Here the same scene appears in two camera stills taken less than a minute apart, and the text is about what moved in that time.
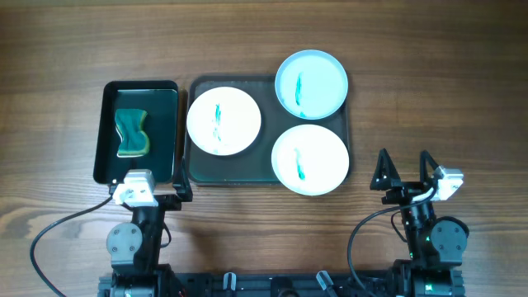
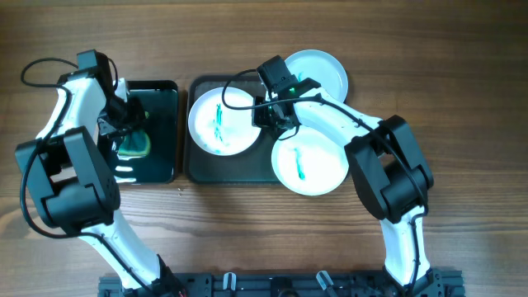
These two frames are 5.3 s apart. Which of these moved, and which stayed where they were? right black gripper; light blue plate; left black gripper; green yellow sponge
Moved: right black gripper; left black gripper
Stayed: green yellow sponge; light blue plate
